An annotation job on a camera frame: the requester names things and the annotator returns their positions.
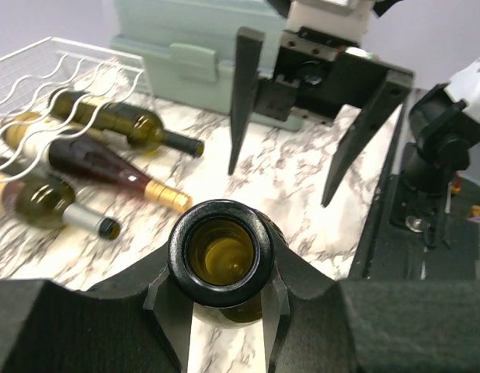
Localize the white wire wine rack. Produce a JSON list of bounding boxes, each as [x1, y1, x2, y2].
[[0, 37, 155, 183]]

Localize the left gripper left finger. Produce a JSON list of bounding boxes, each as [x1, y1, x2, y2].
[[0, 247, 192, 372]]

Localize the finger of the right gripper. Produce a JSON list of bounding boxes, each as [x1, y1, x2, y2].
[[321, 69, 414, 207], [228, 26, 265, 176]]

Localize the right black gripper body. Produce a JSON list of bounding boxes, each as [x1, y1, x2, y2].
[[255, 27, 390, 124]]

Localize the green bottle silver neck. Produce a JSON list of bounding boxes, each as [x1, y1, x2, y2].
[[0, 173, 121, 240]]

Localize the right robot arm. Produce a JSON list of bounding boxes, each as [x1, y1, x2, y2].
[[228, 26, 480, 248]]

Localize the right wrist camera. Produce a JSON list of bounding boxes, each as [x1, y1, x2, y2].
[[268, 0, 397, 45]]

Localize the red wine bottle gold cap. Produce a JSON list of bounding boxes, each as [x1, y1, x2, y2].
[[2, 112, 193, 213]]

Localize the green bottle black neck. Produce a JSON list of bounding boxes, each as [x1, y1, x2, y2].
[[167, 199, 286, 328]]

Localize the translucent plastic storage box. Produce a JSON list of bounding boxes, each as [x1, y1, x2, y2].
[[106, 0, 286, 114]]

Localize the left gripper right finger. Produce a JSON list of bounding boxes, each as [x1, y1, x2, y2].
[[265, 239, 480, 372]]

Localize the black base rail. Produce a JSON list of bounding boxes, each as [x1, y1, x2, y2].
[[348, 89, 480, 280]]

